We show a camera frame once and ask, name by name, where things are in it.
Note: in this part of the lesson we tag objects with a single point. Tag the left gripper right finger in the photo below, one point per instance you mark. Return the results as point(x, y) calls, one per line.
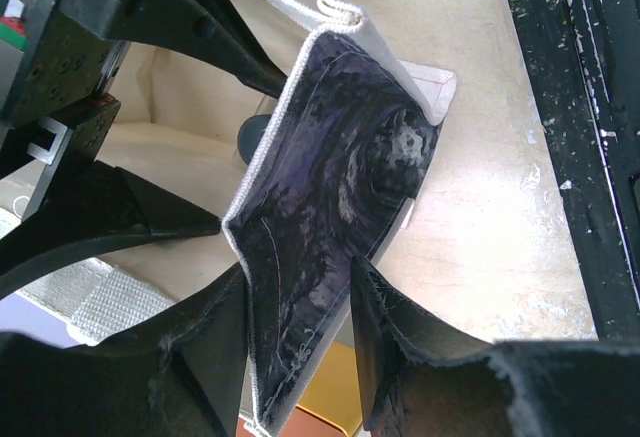
point(420, 376)

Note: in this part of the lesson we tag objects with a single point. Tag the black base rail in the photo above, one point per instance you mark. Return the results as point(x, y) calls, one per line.
point(582, 58)

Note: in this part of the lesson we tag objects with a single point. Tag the white round container orange lid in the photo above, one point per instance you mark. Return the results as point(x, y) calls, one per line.
point(332, 395)

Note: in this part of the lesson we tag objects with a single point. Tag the canvas tote bag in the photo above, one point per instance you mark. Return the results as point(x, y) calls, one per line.
point(348, 146)

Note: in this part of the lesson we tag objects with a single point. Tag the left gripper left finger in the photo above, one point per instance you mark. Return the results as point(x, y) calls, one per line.
point(178, 373)

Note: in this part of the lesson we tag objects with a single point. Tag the clear square bottle dark cap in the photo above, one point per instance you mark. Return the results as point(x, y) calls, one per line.
point(252, 130)

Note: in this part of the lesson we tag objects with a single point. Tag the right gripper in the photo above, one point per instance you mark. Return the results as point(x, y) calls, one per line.
point(58, 60)

